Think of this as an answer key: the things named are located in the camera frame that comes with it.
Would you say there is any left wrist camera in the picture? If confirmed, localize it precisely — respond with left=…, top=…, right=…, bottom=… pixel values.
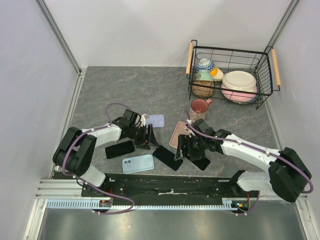
left=122, top=109, right=149, bottom=127

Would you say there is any pink bowl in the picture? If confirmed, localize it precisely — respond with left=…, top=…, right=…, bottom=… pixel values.
left=221, top=87, right=258, bottom=104

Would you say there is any light blue phone case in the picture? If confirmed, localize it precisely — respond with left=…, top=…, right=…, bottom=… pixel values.
left=122, top=154, right=154, bottom=174

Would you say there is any black wire dish basket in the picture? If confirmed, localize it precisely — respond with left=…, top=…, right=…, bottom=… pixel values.
left=186, top=40, right=281, bottom=108

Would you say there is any white-edged black phone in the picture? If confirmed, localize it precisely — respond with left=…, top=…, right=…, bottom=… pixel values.
left=191, top=158, right=211, bottom=171

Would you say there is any cream plate stack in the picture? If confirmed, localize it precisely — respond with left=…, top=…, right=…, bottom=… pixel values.
left=222, top=70, right=257, bottom=92

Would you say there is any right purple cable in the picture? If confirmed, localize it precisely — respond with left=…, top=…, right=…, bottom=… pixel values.
left=183, top=109, right=315, bottom=217

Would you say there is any teal-edged black phone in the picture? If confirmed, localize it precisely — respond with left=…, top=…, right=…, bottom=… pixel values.
left=105, top=140, right=135, bottom=160

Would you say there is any green brown bowl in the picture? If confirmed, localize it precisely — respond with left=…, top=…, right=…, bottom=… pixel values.
left=191, top=70, right=214, bottom=98

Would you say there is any light blue cable duct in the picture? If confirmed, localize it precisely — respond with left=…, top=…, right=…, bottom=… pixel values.
left=46, top=199, right=238, bottom=211

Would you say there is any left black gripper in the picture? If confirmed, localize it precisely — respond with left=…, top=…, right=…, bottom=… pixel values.
left=128, top=123, right=159, bottom=150

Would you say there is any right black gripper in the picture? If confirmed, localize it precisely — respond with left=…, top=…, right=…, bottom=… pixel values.
left=174, top=134, right=207, bottom=161

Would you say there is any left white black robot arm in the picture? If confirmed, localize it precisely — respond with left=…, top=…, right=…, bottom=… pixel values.
left=52, top=113, right=160, bottom=197

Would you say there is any blue patterned bowl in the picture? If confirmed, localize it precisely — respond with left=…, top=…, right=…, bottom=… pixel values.
left=196, top=58, right=216, bottom=72

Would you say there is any yellow white bowl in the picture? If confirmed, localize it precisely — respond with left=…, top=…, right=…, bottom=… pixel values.
left=210, top=67, right=224, bottom=82

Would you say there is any pink speckled mug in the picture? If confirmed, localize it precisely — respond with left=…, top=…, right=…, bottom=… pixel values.
left=189, top=98, right=212, bottom=122

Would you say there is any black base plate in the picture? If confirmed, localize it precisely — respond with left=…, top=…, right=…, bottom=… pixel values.
left=81, top=172, right=261, bottom=204

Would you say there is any pink phone case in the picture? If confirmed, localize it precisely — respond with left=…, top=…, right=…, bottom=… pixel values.
left=169, top=121, right=190, bottom=149

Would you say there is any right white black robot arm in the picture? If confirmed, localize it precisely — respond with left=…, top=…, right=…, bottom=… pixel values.
left=175, top=129, right=314, bottom=203

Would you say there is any lavender phone case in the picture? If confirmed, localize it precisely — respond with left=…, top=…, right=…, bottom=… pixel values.
left=146, top=114, right=165, bottom=128

